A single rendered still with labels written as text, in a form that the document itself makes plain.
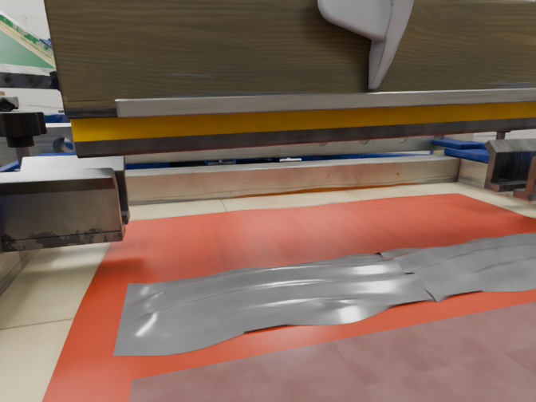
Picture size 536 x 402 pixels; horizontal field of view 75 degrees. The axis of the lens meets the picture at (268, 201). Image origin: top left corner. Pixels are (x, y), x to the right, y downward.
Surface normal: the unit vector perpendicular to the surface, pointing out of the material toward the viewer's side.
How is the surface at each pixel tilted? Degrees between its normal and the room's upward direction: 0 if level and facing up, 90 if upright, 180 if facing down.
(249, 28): 89
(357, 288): 32
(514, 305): 0
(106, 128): 89
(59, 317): 0
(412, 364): 0
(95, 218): 90
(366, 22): 84
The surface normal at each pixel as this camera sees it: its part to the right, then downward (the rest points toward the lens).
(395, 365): 0.00, -0.96
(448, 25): 0.26, 0.26
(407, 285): 0.16, -0.64
